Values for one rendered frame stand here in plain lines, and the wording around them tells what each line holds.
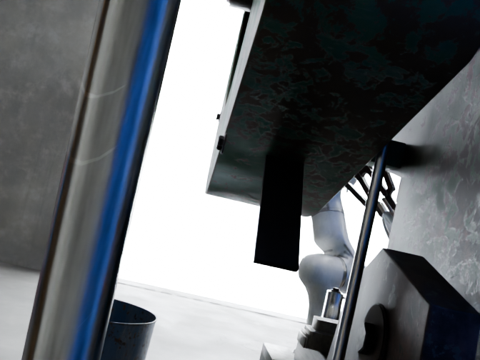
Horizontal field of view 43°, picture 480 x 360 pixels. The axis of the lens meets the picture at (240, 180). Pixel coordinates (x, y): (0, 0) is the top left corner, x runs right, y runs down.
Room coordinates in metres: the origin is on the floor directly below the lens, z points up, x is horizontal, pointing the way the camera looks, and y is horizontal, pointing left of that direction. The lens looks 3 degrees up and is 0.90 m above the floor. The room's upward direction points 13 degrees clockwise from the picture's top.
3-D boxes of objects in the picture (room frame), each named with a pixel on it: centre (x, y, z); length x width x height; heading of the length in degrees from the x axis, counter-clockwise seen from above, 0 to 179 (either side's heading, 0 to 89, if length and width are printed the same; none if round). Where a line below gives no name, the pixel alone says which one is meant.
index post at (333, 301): (1.19, -0.23, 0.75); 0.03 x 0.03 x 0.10; 4
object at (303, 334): (1.07, -0.25, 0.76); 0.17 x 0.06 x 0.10; 94
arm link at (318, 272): (1.88, -0.32, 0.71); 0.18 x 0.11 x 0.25; 119
